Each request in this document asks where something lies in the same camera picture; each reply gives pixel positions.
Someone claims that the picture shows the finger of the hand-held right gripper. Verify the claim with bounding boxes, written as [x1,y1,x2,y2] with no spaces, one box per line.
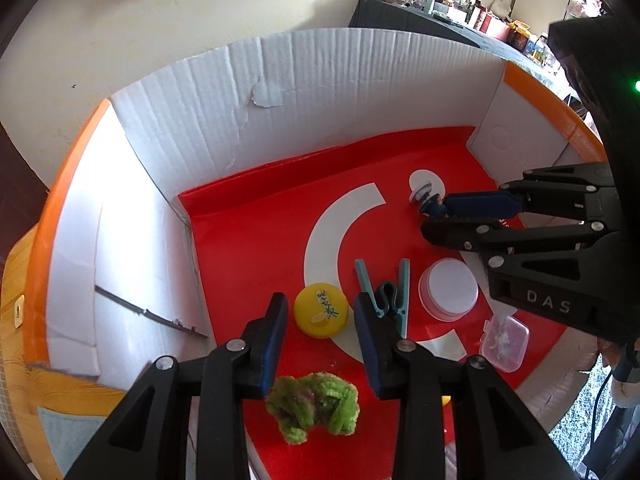
[421,219,609,257]
[442,161,614,222]

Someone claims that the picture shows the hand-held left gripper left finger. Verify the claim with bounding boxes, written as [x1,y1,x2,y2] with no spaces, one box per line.
[65,292,290,480]

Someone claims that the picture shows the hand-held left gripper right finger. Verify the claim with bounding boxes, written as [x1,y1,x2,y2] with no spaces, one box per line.
[353,293,576,480]

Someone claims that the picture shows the small cartoon figurine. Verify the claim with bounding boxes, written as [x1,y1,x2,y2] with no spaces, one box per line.
[408,182,449,222]

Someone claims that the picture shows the white round lid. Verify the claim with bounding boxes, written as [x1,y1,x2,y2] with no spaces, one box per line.
[418,258,480,322]

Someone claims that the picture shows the yellow bottle cap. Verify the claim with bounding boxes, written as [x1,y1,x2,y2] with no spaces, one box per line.
[293,283,350,339]

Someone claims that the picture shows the teal clothespin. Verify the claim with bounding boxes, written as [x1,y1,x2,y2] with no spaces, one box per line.
[353,258,412,340]

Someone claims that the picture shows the small clear plastic box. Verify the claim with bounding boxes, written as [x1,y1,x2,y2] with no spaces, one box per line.
[478,314,531,374]

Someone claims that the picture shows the orange and white cardboard box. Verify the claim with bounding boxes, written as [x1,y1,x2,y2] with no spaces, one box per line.
[27,27,609,480]

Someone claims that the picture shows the green fuzzy toy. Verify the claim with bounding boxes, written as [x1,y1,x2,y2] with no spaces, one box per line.
[264,370,361,445]

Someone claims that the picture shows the red box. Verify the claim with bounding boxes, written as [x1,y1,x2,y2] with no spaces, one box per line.
[481,13,511,42]

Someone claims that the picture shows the side table with dark cloth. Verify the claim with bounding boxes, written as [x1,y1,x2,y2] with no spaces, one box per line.
[347,0,597,127]

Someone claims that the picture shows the blue towel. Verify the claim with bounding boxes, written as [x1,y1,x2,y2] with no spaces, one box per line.
[37,380,612,480]

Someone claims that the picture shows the dark brown door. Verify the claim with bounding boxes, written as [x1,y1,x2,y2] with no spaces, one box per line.
[0,122,52,263]

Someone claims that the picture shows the black cable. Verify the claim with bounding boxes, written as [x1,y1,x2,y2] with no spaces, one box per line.
[591,369,619,480]

